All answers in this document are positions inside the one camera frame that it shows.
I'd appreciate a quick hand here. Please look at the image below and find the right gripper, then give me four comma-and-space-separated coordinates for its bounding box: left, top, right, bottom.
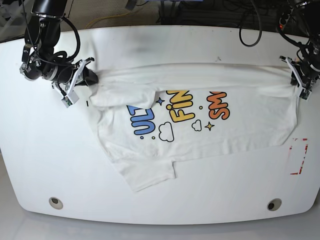
42, 57, 99, 97

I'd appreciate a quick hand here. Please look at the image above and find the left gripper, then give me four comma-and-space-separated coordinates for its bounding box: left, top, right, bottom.
279, 56, 320, 94

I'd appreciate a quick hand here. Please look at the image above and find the white printed T-shirt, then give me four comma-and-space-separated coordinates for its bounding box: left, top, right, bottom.
86, 26, 300, 193

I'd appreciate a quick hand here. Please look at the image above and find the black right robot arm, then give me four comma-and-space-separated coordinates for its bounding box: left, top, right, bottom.
20, 0, 99, 96

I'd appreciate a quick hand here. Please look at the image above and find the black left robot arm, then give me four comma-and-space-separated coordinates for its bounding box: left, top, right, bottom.
276, 0, 320, 100

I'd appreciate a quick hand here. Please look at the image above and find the red tape rectangle marking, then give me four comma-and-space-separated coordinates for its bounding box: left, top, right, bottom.
287, 138, 309, 176

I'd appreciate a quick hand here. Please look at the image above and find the white power strip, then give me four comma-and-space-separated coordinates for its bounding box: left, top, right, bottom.
278, 11, 291, 31

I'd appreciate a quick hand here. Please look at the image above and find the right table grommet hole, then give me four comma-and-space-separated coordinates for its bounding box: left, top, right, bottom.
267, 198, 282, 212

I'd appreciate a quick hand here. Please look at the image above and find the table grommet hole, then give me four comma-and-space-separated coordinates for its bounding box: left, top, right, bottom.
48, 197, 63, 210
267, 198, 282, 212

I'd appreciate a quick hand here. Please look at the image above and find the left table grommet hole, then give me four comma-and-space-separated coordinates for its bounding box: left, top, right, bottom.
48, 197, 63, 210

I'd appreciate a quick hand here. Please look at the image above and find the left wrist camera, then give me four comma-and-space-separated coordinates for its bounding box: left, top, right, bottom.
298, 87, 312, 101

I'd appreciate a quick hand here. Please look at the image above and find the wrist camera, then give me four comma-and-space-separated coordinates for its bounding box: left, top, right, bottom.
298, 87, 312, 101
61, 90, 79, 108

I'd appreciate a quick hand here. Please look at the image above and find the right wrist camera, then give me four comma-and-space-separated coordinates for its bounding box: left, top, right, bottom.
61, 90, 79, 108

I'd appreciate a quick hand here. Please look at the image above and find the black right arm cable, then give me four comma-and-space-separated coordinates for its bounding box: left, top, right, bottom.
53, 17, 82, 66

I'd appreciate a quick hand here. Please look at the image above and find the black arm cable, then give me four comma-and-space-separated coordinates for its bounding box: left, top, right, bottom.
53, 17, 82, 66
238, 0, 263, 48

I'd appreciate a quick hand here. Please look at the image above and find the yellow cable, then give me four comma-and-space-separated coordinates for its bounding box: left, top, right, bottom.
86, 11, 133, 29

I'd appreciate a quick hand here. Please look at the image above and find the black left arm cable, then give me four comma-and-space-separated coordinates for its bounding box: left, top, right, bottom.
238, 0, 263, 48

